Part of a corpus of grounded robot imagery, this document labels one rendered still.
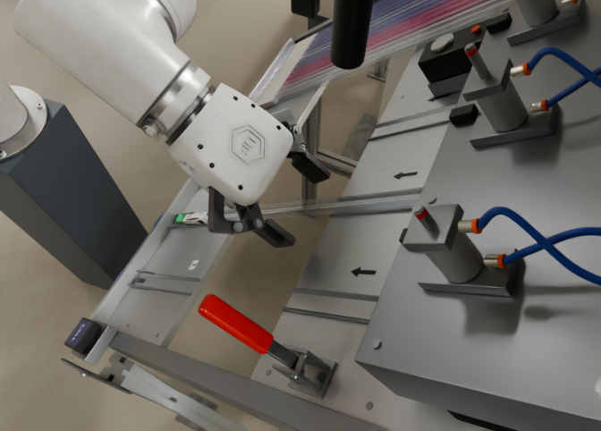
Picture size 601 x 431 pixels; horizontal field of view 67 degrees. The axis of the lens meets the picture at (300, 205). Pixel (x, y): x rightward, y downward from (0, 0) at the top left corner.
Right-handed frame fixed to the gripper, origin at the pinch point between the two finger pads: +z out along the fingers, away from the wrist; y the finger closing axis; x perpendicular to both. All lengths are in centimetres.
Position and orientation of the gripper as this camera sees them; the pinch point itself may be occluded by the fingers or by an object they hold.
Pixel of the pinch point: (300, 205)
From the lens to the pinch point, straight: 51.2
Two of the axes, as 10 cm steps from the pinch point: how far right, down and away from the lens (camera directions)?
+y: 4.3, -7.8, 4.5
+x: -5.4, 1.8, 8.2
